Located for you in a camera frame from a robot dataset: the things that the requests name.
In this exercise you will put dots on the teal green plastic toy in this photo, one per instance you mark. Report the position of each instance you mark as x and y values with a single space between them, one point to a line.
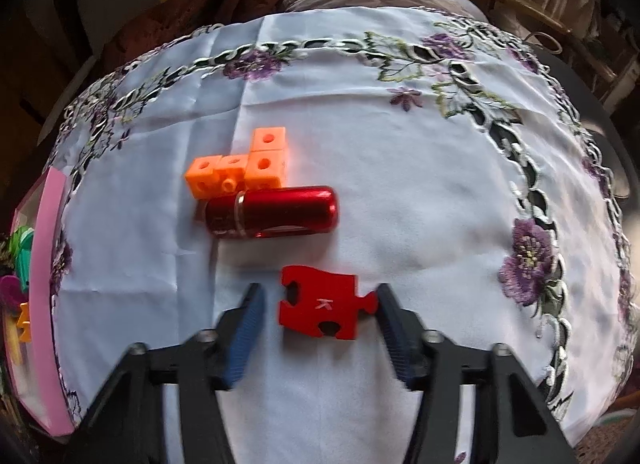
24 264

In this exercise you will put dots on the wooden side table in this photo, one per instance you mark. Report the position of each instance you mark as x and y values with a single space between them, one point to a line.
525 3

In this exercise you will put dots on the shiny red metal tube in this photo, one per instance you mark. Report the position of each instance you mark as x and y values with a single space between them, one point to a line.
280 211

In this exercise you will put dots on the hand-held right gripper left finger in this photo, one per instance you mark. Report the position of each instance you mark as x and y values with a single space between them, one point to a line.
245 339

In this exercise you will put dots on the white embroidered floral tablecloth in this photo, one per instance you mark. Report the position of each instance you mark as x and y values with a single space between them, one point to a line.
400 194

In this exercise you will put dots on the red puzzle piece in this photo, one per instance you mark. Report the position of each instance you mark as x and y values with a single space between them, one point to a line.
320 301

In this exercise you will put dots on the orange linking cubes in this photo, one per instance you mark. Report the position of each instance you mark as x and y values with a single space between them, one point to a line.
260 166

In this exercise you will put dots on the pink cardboard box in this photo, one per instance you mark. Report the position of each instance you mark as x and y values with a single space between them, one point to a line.
46 294

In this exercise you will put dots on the magenta plastic toy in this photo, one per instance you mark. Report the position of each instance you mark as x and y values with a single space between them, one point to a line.
10 290

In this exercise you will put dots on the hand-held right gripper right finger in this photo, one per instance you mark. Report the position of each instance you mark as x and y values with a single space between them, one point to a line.
395 339

